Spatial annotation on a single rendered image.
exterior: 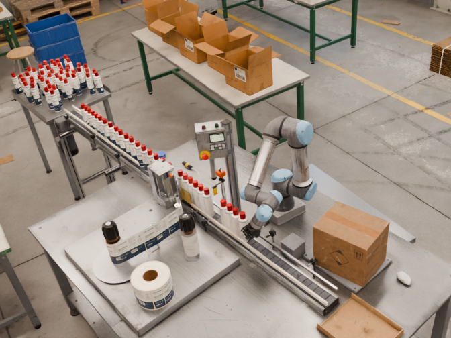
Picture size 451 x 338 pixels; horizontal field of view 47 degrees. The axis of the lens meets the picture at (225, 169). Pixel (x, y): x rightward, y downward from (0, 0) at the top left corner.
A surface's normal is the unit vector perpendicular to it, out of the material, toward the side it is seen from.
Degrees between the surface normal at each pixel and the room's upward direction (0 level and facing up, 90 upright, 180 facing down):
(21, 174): 0
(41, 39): 90
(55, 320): 0
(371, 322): 0
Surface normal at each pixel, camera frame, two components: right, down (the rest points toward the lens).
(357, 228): -0.10, -0.80
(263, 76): 0.59, 0.44
